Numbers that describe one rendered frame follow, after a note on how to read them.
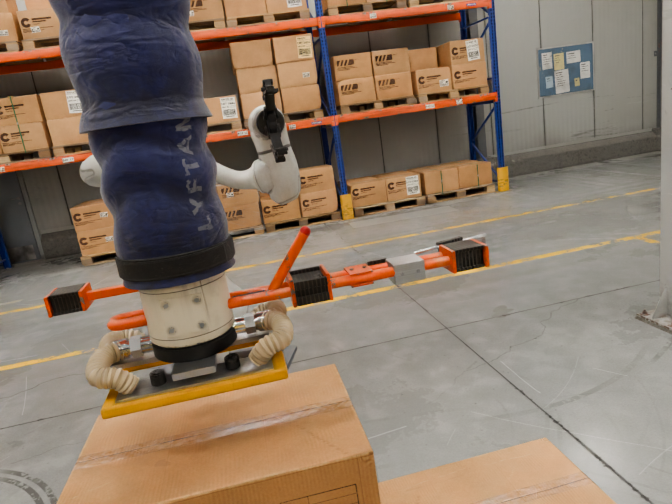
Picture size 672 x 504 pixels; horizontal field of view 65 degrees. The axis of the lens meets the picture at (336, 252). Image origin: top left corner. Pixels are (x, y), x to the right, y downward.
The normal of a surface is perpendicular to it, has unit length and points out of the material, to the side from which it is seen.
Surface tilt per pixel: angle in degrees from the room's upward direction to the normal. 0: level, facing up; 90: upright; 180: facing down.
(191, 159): 73
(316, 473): 90
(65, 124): 87
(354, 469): 90
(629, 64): 90
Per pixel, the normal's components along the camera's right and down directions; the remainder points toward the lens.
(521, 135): 0.21, 0.22
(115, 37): 0.11, -0.04
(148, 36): 0.51, -0.04
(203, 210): 0.80, -0.29
